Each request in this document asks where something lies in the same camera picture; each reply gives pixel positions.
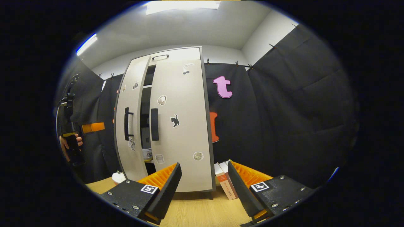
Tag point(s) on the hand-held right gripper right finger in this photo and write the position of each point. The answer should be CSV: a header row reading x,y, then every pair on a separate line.
x,y
241,192

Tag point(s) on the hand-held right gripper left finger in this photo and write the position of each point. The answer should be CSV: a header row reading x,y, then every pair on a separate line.
x,y
165,192

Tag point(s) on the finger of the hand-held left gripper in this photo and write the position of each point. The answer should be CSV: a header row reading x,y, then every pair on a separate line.
x,y
93,127

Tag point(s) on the white canvas shoe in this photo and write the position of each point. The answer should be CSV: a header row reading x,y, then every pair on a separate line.
x,y
146,154

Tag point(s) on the white cabinet door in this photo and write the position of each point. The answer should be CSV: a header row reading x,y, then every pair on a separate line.
x,y
132,94
186,126

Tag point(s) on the white shoe cabinet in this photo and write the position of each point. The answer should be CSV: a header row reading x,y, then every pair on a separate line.
x,y
146,104

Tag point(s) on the white cabinet drawer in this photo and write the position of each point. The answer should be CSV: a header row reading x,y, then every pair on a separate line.
x,y
183,54

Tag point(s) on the orange and white book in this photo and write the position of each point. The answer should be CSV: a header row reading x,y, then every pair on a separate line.
x,y
224,186

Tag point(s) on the small white round figurine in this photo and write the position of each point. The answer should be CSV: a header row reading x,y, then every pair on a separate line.
x,y
118,178

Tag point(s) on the small ceiling light panel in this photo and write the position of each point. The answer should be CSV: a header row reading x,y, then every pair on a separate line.
x,y
86,44

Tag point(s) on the black backdrop cloth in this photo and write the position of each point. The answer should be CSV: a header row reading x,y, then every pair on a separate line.
x,y
284,110

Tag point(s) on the large ceiling light panel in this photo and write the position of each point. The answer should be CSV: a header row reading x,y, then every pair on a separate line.
x,y
183,5

